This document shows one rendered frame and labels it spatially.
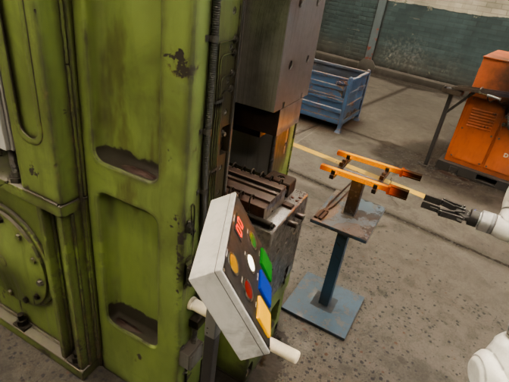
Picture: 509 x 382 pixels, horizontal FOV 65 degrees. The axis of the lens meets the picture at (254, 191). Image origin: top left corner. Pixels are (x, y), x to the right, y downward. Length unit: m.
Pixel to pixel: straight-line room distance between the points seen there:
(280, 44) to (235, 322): 0.78
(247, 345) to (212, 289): 0.19
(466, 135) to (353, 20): 5.34
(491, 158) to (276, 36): 3.96
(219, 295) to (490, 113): 4.24
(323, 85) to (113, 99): 4.15
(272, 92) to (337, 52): 8.61
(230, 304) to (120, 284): 0.95
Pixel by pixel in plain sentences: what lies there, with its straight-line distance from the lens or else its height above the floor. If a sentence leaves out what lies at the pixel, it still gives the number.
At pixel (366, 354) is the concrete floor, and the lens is 2.44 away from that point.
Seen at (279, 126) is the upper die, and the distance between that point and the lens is 1.37.
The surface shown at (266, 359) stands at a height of 0.01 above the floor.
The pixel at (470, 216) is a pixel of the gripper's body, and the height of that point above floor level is 0.96.
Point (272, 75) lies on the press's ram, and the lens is 1.27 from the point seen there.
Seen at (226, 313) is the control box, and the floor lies 1.08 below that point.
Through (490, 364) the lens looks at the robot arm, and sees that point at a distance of 1.48.
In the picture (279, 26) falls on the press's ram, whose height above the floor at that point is 1.62.
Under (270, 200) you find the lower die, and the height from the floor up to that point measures 0.99.
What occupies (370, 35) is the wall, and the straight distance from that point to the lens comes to 9.49.
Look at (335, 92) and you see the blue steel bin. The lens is 5.29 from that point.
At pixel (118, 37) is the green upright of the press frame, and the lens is 1.33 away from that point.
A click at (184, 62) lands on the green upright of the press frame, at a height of 1.52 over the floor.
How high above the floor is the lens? 1.77
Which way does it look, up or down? 29 degrees down
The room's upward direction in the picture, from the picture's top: 8 degrees clockwise
